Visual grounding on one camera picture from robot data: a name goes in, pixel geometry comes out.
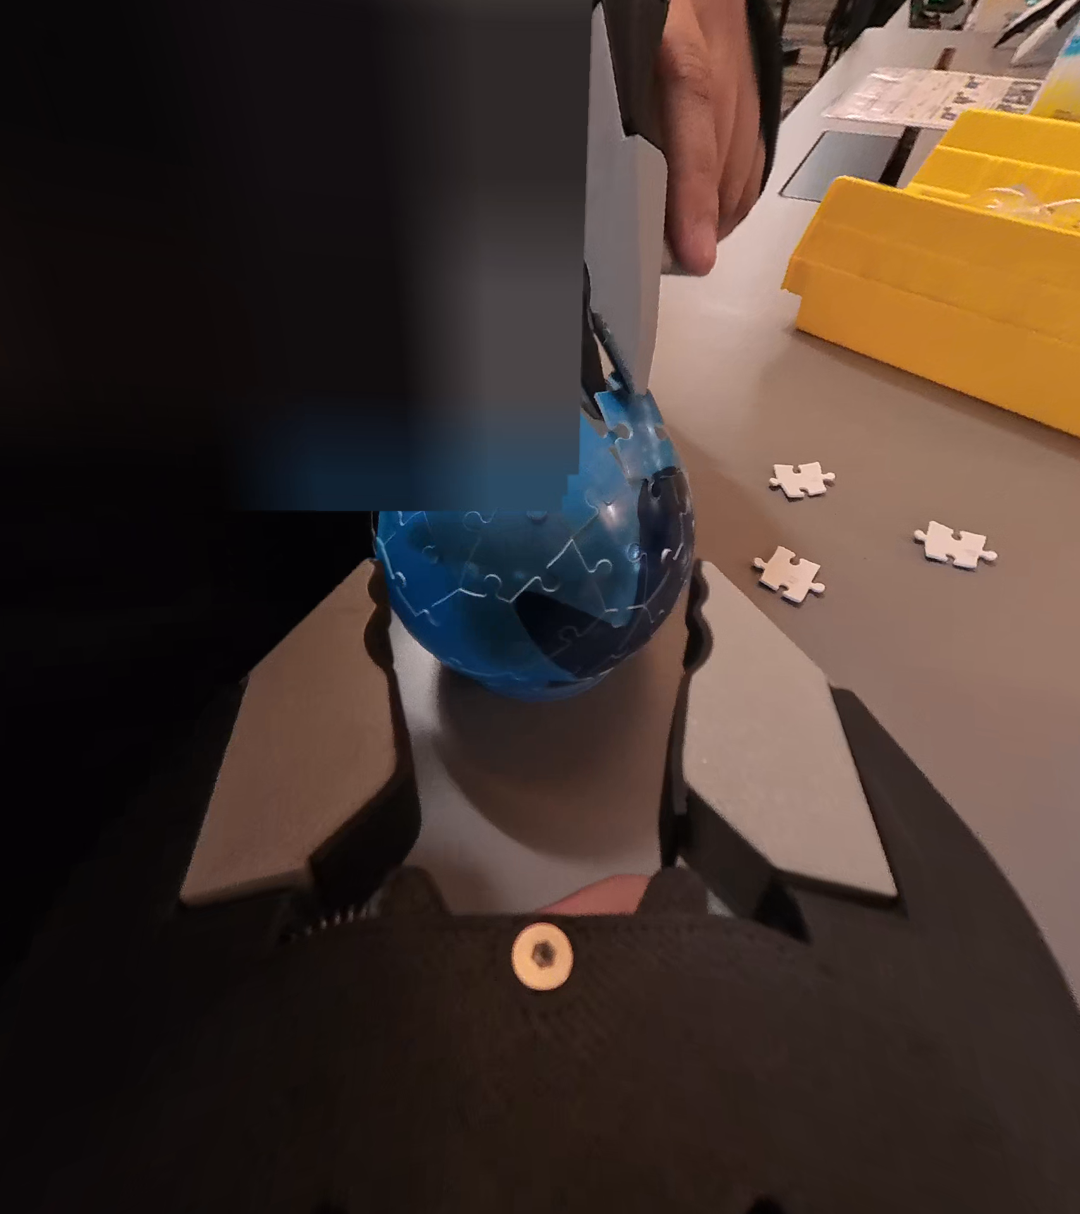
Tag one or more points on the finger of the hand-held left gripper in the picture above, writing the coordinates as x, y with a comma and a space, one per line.
626, 238

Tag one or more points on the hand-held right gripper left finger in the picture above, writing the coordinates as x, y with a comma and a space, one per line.
302, 779

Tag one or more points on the leaflet in plastic sleeve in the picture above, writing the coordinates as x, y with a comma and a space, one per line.
919, 94

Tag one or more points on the blue puzzle ball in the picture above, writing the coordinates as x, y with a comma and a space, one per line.
521, 587

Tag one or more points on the yellow plastic bin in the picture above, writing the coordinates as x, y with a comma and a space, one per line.
957, 304

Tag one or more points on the person's left hand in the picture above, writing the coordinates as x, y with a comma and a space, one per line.
711, 124

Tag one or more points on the white desk lamp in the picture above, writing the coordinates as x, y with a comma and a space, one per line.
1042, 19

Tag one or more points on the clear plastic bag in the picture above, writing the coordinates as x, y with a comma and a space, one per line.
1062, 208

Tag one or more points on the grey table hatch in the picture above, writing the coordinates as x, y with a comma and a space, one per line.
843, 166

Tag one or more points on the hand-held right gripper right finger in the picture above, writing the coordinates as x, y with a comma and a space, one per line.
768, 758

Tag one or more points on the white puzzle piece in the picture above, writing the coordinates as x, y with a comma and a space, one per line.
801, 479
955, 545
790, 574

